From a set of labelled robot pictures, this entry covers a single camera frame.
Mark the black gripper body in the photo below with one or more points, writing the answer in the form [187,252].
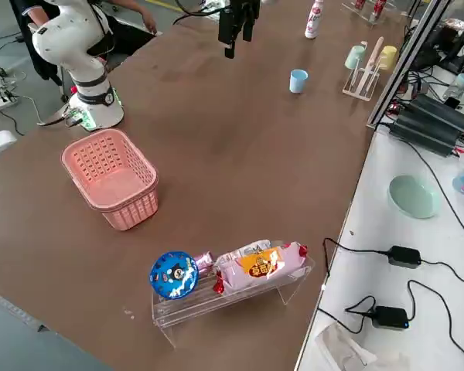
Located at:
[245,7]

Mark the white juice bottle pink label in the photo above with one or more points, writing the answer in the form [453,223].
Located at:
[314,21]

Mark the blue ceramic cup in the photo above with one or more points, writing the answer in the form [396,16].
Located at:
[297,82]

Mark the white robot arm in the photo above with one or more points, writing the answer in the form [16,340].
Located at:
[81,42]

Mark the mint green cup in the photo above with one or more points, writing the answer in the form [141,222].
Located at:
[355,57]

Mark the yellow cup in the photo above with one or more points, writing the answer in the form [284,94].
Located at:
[387,58]

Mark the clear plastic water bottle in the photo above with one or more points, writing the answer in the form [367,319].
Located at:
[461,83]

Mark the person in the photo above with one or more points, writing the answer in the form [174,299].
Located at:
[127,38]

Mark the clear acrylic can shelf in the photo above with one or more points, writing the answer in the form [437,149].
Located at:
[365,15]

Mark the green circuit board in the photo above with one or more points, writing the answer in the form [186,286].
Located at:
[79,118]

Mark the pink plastic basket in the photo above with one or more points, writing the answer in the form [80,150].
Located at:
[112,181]

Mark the black finned power supply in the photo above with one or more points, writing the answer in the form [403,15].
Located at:
[442,112]
[423,135]

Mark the white snack packet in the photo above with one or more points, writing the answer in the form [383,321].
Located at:
[255,247]

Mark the small purple snack packet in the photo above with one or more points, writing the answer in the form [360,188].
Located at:
[204,263]

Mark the green bowl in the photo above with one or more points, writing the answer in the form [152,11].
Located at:
[414,197]

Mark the pink snack bag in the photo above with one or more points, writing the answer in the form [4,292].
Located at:
[255,270]

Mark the white power strip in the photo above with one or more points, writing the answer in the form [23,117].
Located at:
[0,105]

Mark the blue round snack packet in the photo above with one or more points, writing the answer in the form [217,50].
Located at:
[174,275]

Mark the clear acrylic snack shelf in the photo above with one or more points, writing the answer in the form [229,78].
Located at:
[224,305]

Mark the black power adapter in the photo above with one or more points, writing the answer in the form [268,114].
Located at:
[404,256]
[389,317]

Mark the crumpled plastic wrap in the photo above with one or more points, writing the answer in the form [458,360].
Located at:
[348,348]

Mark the aluminium frame post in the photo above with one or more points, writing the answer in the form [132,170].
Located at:
[409,58]

